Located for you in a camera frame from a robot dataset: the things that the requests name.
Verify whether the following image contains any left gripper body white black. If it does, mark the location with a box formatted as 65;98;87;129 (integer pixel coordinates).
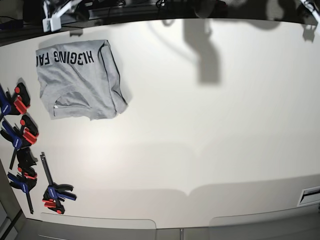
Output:
300;0;320;22

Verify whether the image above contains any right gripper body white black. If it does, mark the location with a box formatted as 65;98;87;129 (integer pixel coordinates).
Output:
43;0;80;19

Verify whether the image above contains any grey T-shirt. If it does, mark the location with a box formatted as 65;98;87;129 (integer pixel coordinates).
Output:
35;39;128;120

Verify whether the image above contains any top blue red bar clamp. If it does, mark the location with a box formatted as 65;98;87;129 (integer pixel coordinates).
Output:
0;82;31;120

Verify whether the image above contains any blue red bar clamp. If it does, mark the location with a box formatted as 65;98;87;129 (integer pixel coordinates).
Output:
0;82;31;120
0;114;39;170
40;152;77;215
7;147;38;214

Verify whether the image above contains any right blue red bar clamp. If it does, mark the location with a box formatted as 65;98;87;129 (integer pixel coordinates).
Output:
40;152;77;215

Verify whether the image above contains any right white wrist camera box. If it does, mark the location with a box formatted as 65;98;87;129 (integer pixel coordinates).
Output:
42;17;62;33

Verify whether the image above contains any white slotted wall plate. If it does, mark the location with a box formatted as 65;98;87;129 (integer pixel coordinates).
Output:
297;186;320;207

